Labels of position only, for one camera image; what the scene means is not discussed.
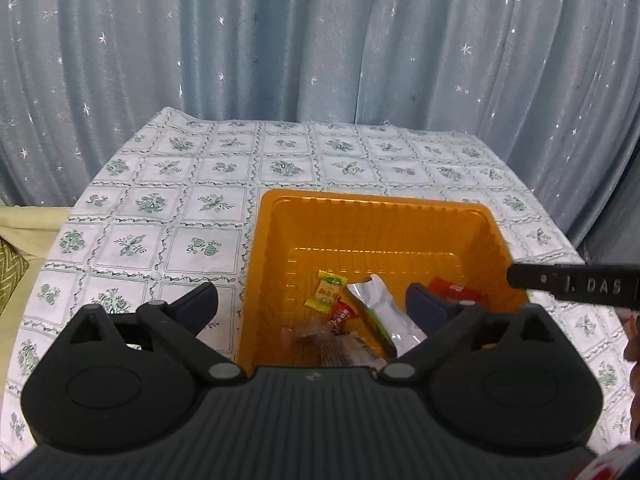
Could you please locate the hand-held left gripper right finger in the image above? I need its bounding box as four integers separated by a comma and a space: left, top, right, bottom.
382, 282, 568, 381

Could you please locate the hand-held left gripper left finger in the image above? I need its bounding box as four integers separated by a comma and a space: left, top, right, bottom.
65, 282, 246, 386

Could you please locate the yellow candy packet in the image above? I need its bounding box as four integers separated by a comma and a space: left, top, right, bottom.
305, 270, 348, 311

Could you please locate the orange plastic tray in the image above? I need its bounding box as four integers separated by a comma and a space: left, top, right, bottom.
234, 188, 531, 376

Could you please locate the person's right hand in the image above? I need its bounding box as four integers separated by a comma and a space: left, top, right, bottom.
622, 312, 640, 363

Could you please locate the white silver snack packet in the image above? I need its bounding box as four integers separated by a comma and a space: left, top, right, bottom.
346, 275, 430, 358

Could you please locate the crinkled red snack packet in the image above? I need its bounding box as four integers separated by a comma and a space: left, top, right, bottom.
429, 276, 488, 306

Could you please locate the green zigzag cushion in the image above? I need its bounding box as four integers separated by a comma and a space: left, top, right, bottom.
0, 237, 30, 313

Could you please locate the red twist-wrapped candy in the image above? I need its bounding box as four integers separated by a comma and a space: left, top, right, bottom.
327, 297, 360, 336

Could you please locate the blue star-print curtain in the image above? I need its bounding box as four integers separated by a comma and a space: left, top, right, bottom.
0, 0, 640, 261

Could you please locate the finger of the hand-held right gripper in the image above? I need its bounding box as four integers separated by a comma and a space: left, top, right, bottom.
506, 261, 558, 295

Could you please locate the red white printed clothing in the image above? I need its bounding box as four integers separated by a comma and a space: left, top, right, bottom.
575, 440, 640, 480

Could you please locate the floral white tablecloth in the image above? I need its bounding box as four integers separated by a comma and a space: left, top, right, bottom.
0, 106, 640, 461

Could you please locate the pale yellow sofa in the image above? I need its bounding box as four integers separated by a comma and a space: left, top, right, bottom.
0, 205, 76, 331

